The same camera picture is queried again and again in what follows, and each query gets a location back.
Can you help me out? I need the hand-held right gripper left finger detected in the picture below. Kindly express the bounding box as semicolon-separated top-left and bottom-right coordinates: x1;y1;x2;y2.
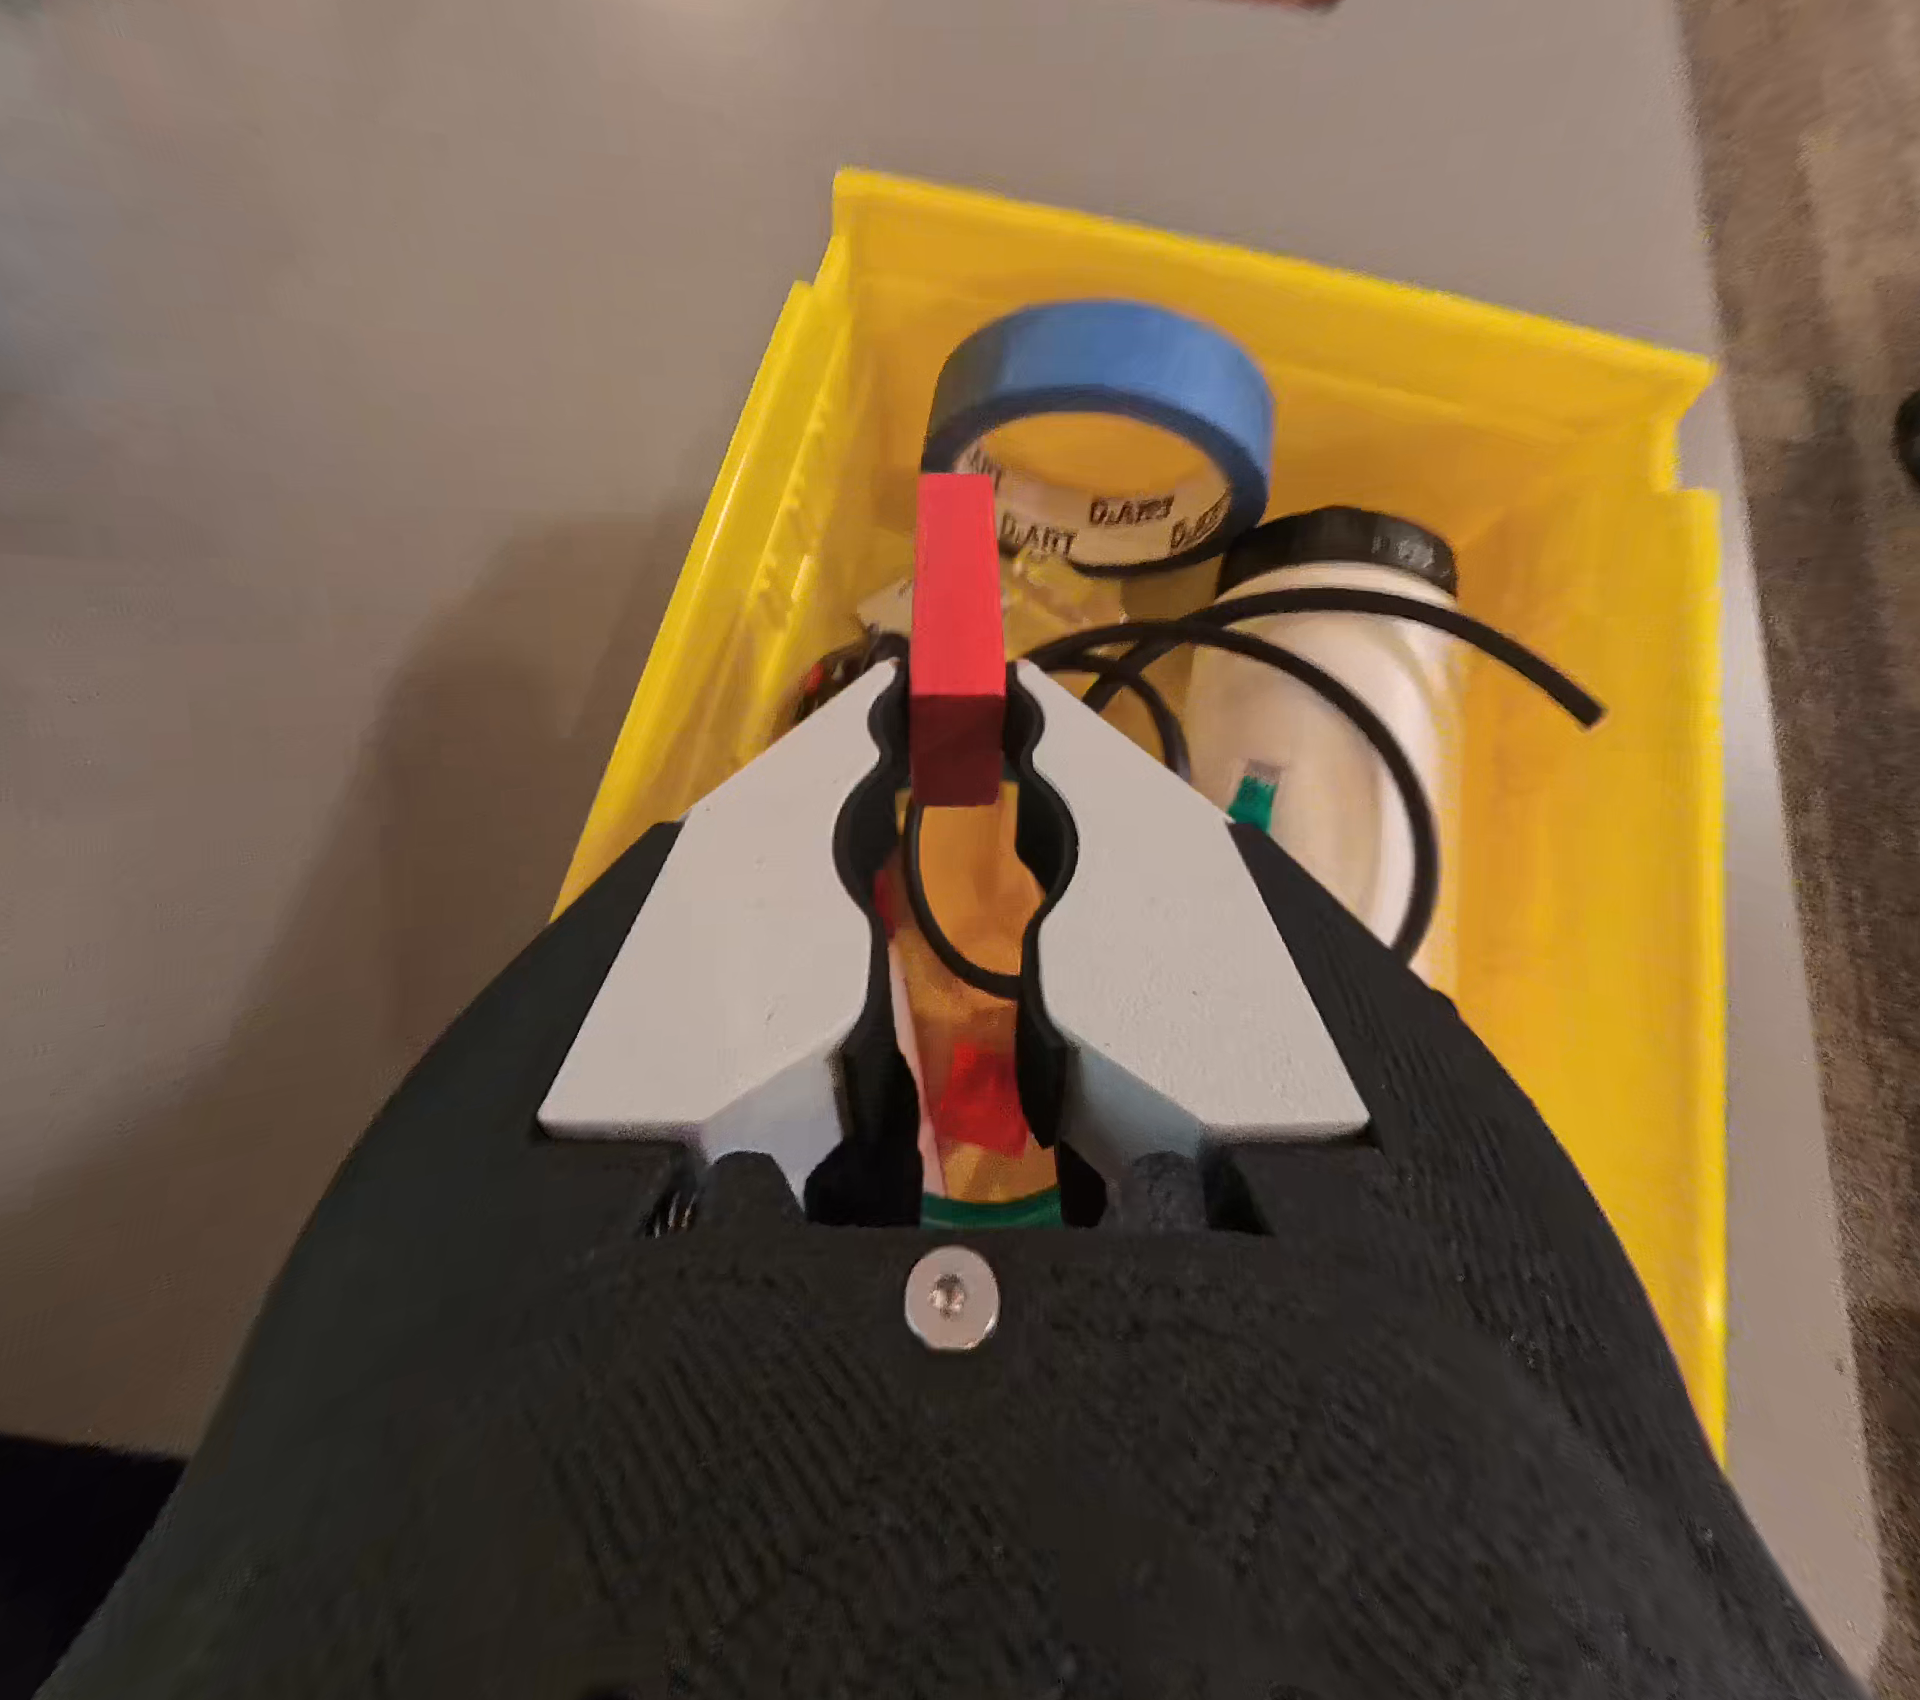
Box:
537;659;926;1228

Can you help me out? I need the red block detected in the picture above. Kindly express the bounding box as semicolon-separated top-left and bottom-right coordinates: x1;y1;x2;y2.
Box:
905;473;1010;808

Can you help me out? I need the black cable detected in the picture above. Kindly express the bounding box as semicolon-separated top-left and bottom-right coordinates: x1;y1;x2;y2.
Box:
899;611;1607;999

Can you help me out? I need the amber transparent package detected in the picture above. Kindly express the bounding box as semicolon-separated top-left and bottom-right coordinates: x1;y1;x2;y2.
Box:
802;567;1200;1228

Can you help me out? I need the white bottle black cap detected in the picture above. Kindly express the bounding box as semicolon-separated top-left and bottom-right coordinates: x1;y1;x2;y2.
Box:
1190;503;1481;999

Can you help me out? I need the yellow plastic bin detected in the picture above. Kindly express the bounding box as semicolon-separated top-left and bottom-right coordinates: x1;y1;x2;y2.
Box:
549;168;1728;1479

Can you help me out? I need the blue tape roll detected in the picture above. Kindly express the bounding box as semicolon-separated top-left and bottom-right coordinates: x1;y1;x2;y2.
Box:
921;302;1278;574

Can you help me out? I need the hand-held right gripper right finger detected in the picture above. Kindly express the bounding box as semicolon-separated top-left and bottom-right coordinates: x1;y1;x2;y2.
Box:
1008;661;1368;1228

